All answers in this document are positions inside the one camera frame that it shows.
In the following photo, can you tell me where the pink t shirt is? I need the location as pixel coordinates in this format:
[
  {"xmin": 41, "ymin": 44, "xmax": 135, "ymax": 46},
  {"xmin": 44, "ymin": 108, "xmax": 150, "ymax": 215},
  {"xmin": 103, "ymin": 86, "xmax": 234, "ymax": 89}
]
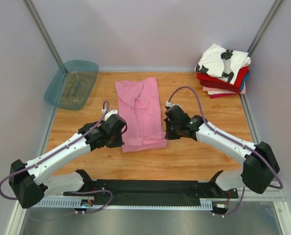
[{"xmin": 115, "ymin": 77, "xmax": 167, "ymax": 153}]

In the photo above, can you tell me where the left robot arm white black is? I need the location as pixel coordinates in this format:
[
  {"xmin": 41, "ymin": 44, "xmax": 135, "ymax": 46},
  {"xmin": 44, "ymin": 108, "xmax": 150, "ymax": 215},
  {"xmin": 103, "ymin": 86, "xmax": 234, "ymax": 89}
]
[{"xmin": 9, "ymin": 114, "xmax": 127, "ymax": 209}]

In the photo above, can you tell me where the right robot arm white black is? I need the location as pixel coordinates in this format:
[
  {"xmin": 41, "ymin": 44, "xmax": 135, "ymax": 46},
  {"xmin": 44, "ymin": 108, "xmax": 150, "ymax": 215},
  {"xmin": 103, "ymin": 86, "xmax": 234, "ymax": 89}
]
[{"xmin": 164, "ymin": 102, "xmax": 280, "ymax": 198}]

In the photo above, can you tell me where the crimson folded shirt bottom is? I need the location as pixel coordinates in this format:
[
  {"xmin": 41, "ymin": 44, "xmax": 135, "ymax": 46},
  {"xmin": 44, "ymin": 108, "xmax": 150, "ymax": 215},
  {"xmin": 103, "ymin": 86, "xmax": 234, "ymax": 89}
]
[{"xmin": 209, "ymin": 94, "xmax": 239, "ymax": 99}]

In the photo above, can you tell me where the light pink folded shirt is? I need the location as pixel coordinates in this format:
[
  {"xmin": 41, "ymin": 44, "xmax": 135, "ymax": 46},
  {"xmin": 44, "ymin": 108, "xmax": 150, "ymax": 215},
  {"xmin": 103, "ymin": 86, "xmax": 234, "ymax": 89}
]
[{"xmin": 200, "ymin": 81, "xmax": 246, "ymax": 95}]

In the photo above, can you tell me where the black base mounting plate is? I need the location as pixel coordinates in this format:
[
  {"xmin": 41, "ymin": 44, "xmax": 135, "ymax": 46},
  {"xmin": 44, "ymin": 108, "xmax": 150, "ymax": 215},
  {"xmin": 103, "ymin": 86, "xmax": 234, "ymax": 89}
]
[{"xmin": 86, "ymin": 179, "xmax": 239, "ymax": 207}]

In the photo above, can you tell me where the red folded shirt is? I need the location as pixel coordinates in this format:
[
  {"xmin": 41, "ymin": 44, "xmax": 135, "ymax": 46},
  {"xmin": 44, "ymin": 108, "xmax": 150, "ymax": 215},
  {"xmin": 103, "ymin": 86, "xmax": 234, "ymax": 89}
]
[{"xmin": 197, "ymin": 66, "xmax": 249, "ymax": 93}]

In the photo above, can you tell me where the teal transparent plastic bin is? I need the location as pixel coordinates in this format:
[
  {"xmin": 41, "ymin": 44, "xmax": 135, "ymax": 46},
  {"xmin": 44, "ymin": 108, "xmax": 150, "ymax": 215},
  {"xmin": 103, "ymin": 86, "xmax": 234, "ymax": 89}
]
[{"xmin": 44, "ymin": 60, "xmax": 99, "ymax": 110}]

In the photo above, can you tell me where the white black printed folded shirt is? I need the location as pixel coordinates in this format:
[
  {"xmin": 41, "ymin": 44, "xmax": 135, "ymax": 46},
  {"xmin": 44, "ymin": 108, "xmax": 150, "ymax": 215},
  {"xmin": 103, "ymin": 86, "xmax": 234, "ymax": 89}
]
[{"xmin": 195, "ymin": 44, "xmax": 251, "ymax": 85}]

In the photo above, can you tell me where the blue folded shirt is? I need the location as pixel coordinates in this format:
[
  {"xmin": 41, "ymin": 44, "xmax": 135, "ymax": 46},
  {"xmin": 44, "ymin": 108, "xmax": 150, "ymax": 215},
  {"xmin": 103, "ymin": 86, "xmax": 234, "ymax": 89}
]
[{"xmin": 243, "ymin": 72, "xmax": 250, "ymax": 83}]

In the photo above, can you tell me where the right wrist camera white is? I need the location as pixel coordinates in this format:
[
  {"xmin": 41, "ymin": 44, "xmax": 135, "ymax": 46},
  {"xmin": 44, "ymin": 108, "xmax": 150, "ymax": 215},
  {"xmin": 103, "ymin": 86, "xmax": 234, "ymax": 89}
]
[{"xmin": 165, "ymin": 101, "xmax": 180, "ymax": 110}]

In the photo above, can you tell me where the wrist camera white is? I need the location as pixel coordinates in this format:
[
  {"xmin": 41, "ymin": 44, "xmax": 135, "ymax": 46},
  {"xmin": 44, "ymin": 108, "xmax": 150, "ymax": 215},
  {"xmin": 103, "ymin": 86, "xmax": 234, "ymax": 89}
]
[
  {"xmin": 165, "ymin": 101, "xmax": 180, "ymax": 110},
  {"xmin": 102, "ymin": 109, "xmax": 118, "ymax": 119}
]

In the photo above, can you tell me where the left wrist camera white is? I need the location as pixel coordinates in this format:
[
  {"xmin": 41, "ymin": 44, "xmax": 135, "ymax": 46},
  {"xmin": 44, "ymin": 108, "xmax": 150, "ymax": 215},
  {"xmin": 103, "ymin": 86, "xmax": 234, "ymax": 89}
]
[{"xmin": 102, "ymin": 109, "xmax": 118, "ymax": 119}]

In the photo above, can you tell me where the slotted grey cable duct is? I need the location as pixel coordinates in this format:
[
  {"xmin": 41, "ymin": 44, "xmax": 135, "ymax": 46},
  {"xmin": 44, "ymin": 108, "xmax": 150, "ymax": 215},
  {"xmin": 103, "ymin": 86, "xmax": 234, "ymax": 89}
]
[{"xmin": 37, "ymin": 198, "xmax": 214, "ymax": 210}]

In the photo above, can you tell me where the aluminium frame post right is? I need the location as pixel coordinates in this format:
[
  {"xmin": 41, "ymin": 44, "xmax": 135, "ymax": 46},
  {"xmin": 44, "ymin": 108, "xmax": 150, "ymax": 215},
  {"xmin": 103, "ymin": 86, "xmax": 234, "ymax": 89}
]
[{"xmin": 248, "ymin": 0, "xmax": 284, "ymax": 57}]

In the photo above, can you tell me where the aluminium frame post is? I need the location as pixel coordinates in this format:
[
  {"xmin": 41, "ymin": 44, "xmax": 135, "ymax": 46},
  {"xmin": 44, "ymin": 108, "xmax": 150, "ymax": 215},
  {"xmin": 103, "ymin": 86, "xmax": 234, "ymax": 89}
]
[
  {"xmin": 23, "ymin": 0, "xmax": 63, "ymax": 67},
  {"xmin": 248, "ymin": 0, "xmax": 284, "ymax": 57}
]

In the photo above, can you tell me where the aluminium frame post left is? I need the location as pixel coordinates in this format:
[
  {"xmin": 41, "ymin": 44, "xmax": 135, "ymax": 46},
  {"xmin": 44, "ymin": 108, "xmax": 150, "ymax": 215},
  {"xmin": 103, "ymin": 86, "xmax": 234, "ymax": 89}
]
[{"xmin": 23, "ymin": 0, "xmax": 63, "ymax": 67}]

